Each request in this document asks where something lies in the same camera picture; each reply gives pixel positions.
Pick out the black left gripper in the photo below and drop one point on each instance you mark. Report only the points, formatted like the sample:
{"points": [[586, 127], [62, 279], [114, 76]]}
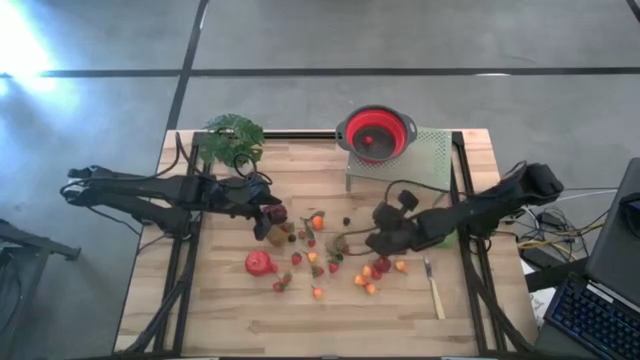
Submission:
{"points": [[235, 197]]}

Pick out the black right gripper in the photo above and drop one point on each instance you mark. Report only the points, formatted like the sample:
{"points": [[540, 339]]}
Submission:
{"points": [[395, 240]]}

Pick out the small yellow orange peach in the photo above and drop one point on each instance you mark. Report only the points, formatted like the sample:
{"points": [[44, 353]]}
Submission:
{"points": [[400, 266], [367, 270], [360, 280], [370, 288], [313, 257], [317, 293]]}

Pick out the green perforated metal shelf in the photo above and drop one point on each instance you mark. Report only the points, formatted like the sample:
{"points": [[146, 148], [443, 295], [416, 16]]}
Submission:
{"points": [[430, 160]]}

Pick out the red collapsible colander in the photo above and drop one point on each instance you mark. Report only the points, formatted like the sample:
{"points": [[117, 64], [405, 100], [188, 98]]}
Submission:
{"points": [[360, 125]]}

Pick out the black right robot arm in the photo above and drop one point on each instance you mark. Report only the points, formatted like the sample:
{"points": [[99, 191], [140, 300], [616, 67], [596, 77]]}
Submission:
{"points": [[480, 210]]}

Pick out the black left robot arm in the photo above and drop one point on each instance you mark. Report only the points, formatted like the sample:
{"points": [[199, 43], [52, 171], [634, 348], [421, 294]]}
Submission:
{"points": [[150, 192]]}

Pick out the dark maroon fruit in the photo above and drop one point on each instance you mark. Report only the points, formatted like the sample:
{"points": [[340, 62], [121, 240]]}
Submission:
{"points": [[276, 215]]}

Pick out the large red tomato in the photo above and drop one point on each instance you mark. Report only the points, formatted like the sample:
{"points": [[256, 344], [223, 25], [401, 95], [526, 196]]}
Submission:
{"points": [[257, 262]]}

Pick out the orange tangerine with leaf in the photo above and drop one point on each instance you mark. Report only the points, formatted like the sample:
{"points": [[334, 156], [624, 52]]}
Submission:
{"points": [[318, 222]]}

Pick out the green plant in white pot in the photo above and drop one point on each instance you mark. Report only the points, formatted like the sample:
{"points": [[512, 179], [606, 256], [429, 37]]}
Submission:
{"points": [[232, 140]]}

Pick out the black power brick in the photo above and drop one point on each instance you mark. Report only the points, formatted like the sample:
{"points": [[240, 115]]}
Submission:
{"points": [[535, 257]]}

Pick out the small black power adapter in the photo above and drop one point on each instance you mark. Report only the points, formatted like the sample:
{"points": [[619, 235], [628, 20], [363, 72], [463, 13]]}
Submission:
{"points": [[550, 220]]}

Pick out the white paper sheet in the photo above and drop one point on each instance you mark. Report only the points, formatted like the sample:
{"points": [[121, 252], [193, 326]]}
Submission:
{"points": [[539, 305]]}

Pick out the black side desk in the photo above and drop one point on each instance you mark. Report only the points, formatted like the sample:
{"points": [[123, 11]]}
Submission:
{"points": [[555, 277]]}

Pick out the black laptop computer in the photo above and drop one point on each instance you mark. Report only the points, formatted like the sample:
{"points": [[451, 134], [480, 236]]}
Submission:
{"points": [[615, 250]]}

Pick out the black metal cart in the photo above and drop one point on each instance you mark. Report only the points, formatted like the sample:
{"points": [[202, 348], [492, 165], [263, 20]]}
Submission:
{"points": [[40, 243]]}

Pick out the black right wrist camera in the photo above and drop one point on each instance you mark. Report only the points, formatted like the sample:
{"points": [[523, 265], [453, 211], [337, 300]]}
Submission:
{"points": [[408, 200]]}

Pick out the black aluminium rig frame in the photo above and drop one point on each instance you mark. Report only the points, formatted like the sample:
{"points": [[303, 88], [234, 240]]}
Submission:
{"points": [[300, 134]]}

